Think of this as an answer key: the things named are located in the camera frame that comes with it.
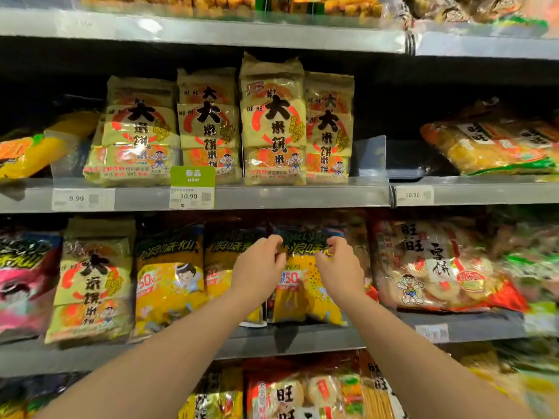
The person's right hand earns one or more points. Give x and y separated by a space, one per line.
341 272

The person's left hand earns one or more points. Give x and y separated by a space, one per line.
255 274

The person's left thumb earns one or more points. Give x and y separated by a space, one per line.
279 259

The person's right thumb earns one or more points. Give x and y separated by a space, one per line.
323 257

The yellow black snack bag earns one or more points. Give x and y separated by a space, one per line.
301 292
168 283
218 266

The person's left forearm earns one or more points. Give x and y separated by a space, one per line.
166 366

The person's right forearm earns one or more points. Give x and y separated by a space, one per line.
410 366

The grey metal shelf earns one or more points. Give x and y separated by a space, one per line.
288 338
484 45
284 196
498 191
209 32

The clear plastic shelf divider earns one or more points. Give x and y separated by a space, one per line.
65 163
369 159

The red white rice cracker bag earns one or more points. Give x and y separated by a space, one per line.
432 266

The green white price tag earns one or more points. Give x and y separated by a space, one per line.
192 187

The cream rice cracker bag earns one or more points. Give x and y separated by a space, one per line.
91 279
208 122
273 126
328 130
135 135

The orange striped cracker bag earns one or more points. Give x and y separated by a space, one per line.
377 392

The yellow green snack bag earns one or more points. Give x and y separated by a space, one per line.
218 394

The orange green cracker bag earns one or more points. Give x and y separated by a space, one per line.
493 148

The green clear snack bag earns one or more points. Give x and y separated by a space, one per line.
530 261

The yellow clear snack bag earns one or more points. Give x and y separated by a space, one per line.
519 375

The pink black snack bag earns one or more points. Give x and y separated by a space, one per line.
26 279

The row of orange snack packs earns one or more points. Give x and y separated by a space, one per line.
227 4

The yellow orange snack bag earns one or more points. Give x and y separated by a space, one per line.
39 148

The dark snack bag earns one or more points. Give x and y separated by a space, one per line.
35 394

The clear bag of brown snacks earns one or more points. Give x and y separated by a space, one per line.
471 8

